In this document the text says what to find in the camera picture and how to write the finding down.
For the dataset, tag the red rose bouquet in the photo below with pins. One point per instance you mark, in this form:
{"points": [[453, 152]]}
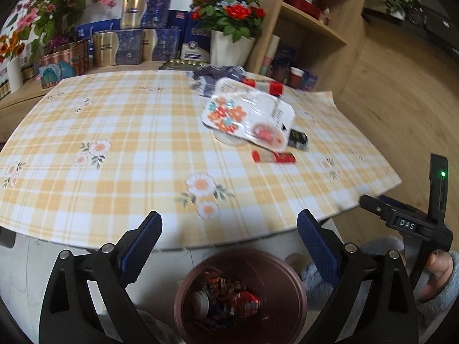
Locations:
{"points": [[229, 10]]}

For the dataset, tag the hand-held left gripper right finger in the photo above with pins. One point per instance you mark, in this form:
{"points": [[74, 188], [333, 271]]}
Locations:
{"points": [[317, 243]]}

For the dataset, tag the person's right hand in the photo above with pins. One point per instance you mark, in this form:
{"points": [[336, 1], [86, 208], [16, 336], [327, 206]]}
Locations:
{"points": [[439, 265]]}

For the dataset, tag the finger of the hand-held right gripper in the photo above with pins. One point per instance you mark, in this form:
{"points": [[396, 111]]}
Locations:
{"points": [[400, 205], [374, 206]]}

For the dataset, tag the yellow plaid floral tablecloth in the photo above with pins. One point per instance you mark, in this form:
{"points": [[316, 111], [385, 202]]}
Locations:
{"points": [[143, 150]]}

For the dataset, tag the dark cup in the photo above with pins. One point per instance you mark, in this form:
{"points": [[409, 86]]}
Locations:
{"points": [[279, 74]]}

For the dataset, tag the brown red wrapper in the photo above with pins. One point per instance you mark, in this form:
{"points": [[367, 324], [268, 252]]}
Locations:
{"points": [[236, 295]]}

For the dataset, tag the floral blister pack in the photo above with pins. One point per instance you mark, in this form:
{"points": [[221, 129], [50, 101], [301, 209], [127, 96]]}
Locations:
{"points": [[244, 111]]}

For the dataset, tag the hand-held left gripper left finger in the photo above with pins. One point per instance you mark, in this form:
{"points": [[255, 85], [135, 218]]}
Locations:
{"points": [[143, 243]]}

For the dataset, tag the glass perfume bottle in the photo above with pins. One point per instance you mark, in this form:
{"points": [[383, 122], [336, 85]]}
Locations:
{"points": [[326, 17]]}

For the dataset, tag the black device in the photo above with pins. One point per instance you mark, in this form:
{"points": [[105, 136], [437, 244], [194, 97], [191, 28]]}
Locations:
{"points": [[434, 19]]}

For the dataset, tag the grey crumpled wrapper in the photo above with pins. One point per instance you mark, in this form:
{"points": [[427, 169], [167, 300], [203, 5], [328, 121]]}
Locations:
{"points": [[211, 77]]}

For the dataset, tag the small black box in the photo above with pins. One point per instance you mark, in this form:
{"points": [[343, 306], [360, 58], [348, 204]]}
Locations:
{"points": [[298, 139]]}

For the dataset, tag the orange flower bouquet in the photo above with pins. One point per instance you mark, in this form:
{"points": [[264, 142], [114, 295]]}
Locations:
{"points": [[10, 46]]}

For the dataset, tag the brown plastic basin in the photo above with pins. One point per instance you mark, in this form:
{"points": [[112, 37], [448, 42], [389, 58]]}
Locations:
{"points": [[287, 294]]}

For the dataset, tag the dark blue box red label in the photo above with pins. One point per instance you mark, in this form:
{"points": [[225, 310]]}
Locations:
{"points": [[177, 19]]}

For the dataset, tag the stack of pastel cups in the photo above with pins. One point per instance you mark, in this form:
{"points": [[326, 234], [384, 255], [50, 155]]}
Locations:
{"points": [[269, 55]]}

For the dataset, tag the wooden shelf unit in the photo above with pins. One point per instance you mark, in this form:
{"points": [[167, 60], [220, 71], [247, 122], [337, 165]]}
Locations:
{"points": [[272, 7]]}

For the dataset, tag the black counter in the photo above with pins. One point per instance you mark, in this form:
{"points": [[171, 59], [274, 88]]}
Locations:
{"points": [[394, 25]]}

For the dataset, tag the row of small brown bottles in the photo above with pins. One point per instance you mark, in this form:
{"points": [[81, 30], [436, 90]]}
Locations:
{"points": [[29, 71]]}

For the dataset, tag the blue purple box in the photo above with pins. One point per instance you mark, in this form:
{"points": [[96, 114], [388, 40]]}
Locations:
{"points": [[309, 81]]}

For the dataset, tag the red cup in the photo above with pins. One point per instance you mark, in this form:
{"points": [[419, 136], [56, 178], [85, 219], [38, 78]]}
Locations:
{"points": [[296, 77]]}

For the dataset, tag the white round lid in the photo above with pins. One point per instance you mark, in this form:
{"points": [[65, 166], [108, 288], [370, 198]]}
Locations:
{"points": [[229, 140], [200, 302]]}

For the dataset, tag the purple flowers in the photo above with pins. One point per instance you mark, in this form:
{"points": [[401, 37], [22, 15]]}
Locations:
{"points": [[58, 44]]}

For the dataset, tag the white ribbed vase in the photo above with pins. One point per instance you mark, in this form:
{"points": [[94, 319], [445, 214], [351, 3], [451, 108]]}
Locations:
{"points": [[15, 75]]}

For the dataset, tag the white square vase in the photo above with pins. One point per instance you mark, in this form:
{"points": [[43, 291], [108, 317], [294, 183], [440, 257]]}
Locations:
{"points": [[229, 50]]}

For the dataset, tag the blue gold gift box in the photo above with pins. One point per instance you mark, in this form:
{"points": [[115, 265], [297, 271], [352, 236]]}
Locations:
{"points": [[143, 12], [161, 44], [116, 48]]}

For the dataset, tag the striped basket box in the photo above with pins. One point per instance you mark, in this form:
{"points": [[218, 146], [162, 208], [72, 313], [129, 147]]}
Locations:
{"points": [[64, 64]]}

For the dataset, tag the blue white badge box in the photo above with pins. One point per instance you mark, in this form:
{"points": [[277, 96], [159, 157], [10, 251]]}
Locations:
{"points": [[195, 48]]}

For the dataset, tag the pink blossom plant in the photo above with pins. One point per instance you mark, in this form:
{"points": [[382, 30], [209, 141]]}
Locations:
{"points": [[57, 0]]}

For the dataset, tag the red white snack packet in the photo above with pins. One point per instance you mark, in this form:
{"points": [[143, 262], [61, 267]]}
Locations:
{"points": [[270, 87]]}

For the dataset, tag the small white vase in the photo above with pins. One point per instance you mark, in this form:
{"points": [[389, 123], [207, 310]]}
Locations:
{"points": [[396, 14]]}

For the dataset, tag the gold capsule tray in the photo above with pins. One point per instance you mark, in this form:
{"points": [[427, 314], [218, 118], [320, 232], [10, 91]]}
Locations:
{"points": [[183, 65]]}

